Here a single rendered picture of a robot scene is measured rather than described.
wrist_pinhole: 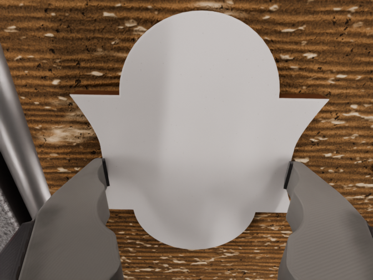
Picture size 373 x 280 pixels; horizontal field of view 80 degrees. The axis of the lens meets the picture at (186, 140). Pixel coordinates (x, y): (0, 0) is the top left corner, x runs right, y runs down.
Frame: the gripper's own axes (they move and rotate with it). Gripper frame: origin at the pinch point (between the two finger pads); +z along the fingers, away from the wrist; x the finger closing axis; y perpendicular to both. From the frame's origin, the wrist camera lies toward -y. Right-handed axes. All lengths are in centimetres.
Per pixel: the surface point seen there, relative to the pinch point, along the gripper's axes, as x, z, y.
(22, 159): -11.8, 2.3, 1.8
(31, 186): -11.9, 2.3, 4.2
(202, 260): 0.8, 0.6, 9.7
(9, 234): -15.9, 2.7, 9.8
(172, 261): -1.5, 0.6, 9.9
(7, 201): -15.0, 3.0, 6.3
